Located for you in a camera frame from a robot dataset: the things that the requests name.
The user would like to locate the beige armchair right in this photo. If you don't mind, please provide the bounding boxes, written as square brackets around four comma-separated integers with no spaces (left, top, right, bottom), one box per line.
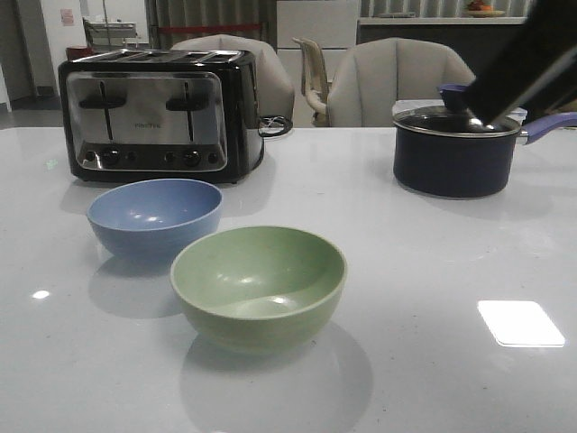
[326,38,475,127]

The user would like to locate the white refrigerator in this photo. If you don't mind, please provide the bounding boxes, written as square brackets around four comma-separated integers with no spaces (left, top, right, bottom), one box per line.
[276,1,361,127]

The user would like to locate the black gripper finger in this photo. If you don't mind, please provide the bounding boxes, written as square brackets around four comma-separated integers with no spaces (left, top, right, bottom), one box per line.
[463,1,576,124]

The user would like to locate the red trash bin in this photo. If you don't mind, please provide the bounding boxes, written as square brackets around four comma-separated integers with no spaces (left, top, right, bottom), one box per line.
[66,45,92,61]

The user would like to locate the glass pot lid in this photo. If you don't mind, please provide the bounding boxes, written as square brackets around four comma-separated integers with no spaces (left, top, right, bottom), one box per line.
[393,84,521,138]

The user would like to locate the black toaster power cable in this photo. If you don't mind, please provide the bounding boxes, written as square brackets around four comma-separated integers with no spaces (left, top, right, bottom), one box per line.
[257,115,293,137]

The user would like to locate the metal cart in hallway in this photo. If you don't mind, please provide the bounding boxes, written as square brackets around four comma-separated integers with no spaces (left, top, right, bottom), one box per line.
[83,17,140,48]

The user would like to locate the dark blue saucepan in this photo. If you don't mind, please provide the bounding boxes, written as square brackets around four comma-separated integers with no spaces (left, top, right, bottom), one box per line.
[393,112,576,198]

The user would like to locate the cream office chair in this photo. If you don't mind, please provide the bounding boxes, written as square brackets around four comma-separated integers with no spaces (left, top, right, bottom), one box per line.
[292,37,330,127]

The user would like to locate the fruit bowl on counter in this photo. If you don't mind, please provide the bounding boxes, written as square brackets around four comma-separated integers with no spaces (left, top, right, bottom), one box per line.
[464,0,505,18]

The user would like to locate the beige armchair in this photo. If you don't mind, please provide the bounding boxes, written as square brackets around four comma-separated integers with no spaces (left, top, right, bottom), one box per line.
[326,38,475,127]
[171,34,295,120]

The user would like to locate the beige armchair left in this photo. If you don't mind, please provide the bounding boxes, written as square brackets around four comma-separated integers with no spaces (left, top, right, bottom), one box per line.
[171,34,295,120]

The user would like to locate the blue bowl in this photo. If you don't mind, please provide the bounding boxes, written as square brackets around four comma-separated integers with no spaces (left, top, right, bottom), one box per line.
[87,179,224,262]

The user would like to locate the black and steel toaster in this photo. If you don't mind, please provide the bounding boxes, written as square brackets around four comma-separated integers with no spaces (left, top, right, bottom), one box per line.
[59,49,264,183]

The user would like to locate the green bowl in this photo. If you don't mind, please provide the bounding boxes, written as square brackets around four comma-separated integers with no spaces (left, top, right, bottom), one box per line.
[169,226,347,355]

